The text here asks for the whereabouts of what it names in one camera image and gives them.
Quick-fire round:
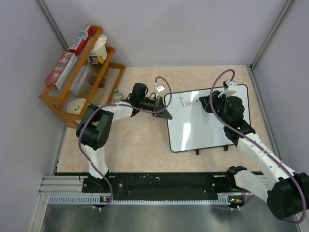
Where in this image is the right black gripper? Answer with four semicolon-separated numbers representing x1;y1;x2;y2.
200;90;230;125

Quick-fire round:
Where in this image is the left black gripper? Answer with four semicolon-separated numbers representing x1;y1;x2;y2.
140;96;172;120

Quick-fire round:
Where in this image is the white whiteboard black frame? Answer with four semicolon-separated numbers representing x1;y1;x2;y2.
164;84;249;153

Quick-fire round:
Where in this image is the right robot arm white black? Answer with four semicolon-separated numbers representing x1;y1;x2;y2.
198;90;309;223

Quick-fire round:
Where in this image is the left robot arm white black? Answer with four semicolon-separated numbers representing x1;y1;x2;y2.
76;82;172;192

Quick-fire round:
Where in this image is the clear plastic bottle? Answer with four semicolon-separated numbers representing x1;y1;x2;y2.
112;89;125;103

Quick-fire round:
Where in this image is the brown box on shelf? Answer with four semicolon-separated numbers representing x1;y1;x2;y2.
98;77;106;88

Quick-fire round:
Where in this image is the white cup upper shelf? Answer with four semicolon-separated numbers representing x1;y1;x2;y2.
87;34;108;64

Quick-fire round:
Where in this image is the white cup shelf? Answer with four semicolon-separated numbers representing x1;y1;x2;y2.
87;34;108;64
67;98;86;115

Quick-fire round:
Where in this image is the white cup lower shelf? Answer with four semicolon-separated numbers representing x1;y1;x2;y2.
67;98;86;115

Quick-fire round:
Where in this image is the orange wooden shelf rack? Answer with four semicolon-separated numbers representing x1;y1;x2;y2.
39;25;126;129

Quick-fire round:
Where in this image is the red white toothpaste box upper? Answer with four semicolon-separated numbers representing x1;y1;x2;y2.
68;25;94;56

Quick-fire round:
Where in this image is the red white toothpaste box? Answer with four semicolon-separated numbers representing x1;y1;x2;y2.
44;52;77;90
68;25;94;56

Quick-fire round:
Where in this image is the red white toothpaste box lower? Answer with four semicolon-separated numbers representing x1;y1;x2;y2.
44;52;77;90

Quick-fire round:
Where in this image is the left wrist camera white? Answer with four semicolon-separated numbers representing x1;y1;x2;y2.
154;83;165;93

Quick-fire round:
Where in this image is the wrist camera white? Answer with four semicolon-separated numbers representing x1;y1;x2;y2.
154;83;165;93
218;80;238;98

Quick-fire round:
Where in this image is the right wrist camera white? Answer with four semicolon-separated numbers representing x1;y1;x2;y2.
218;80;238;98

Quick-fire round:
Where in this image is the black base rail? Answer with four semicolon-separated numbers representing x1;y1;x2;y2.
82;172;243;201

